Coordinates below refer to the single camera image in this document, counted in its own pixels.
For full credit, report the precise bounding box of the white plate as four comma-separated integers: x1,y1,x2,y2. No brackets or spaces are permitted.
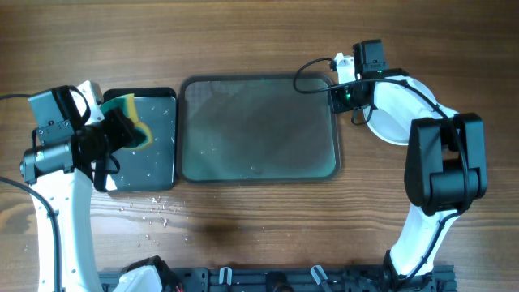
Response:
367,82,440,146

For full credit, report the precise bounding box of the green yellow sponge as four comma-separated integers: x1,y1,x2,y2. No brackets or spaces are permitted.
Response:
101,93,153,151

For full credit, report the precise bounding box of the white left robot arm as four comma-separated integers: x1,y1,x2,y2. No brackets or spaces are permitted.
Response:
20,108,134,291

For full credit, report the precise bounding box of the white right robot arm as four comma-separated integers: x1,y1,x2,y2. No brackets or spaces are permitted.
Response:
330,75,487,289

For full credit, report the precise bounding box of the black water tray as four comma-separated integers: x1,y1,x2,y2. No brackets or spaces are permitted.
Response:
99,88,178,192

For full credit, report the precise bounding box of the dark grey serving tray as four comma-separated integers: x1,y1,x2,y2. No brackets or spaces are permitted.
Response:
177,73,341,184

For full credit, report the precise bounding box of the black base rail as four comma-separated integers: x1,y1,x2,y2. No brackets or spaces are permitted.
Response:
99,264,457,292

